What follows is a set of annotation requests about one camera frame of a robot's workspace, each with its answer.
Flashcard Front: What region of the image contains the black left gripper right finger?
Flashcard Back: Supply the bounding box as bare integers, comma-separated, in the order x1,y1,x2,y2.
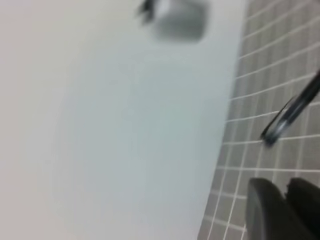
286,178,320,240

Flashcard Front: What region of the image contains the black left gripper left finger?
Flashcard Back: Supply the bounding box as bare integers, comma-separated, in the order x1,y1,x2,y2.
245,178,315,240

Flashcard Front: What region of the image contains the black pen cap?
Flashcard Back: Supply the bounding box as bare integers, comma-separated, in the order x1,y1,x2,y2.
260,97,302,148

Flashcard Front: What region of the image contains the black pen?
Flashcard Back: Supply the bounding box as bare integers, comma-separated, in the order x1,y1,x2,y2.
287,71,320,122

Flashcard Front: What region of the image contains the grey grid tablecloth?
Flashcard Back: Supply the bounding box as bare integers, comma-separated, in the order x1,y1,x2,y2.
197,0,320,240

